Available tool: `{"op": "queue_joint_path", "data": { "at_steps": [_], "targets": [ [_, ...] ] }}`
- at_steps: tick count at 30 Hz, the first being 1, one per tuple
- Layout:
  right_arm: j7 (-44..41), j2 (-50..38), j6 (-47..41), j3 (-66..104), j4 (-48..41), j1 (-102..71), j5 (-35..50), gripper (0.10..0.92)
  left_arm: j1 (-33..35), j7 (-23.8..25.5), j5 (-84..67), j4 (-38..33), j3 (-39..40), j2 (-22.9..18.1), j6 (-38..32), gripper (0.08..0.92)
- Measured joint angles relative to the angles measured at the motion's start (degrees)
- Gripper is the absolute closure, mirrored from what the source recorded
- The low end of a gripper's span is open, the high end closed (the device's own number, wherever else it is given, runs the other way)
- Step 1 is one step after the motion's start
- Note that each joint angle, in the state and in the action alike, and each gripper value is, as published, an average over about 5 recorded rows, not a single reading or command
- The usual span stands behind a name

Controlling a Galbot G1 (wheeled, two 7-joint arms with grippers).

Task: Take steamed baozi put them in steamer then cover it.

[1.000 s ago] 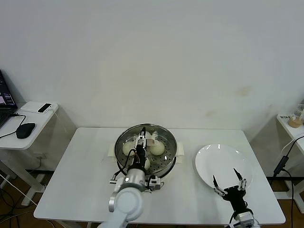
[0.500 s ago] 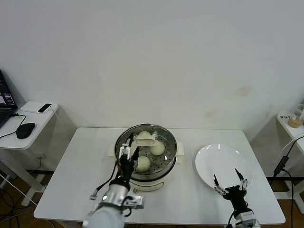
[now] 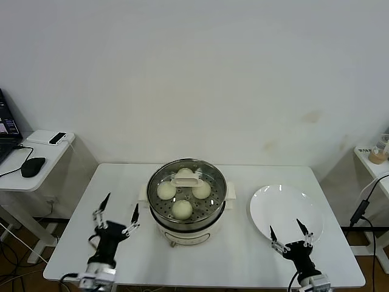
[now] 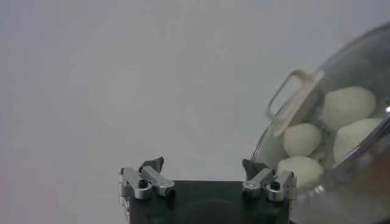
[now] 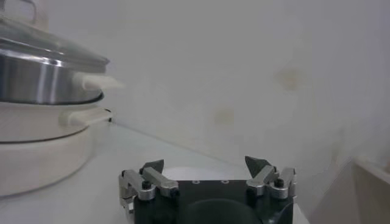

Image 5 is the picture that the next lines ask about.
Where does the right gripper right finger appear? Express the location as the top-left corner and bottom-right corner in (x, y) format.
(244, 155), (298, 203)

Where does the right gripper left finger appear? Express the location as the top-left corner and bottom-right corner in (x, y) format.
(118, 159), (180, 214)

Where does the glass lid with cream handle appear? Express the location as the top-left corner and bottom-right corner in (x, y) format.
(0, 0), (110, 74)

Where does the stainless steel steamer basket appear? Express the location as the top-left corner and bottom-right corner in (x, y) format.
(0, 48), (126, 106)

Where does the white side desk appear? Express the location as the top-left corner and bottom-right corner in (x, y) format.
(307, 157), (390, 224)

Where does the cream electric pot base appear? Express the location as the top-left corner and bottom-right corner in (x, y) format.
(0, 97), (114, 198)

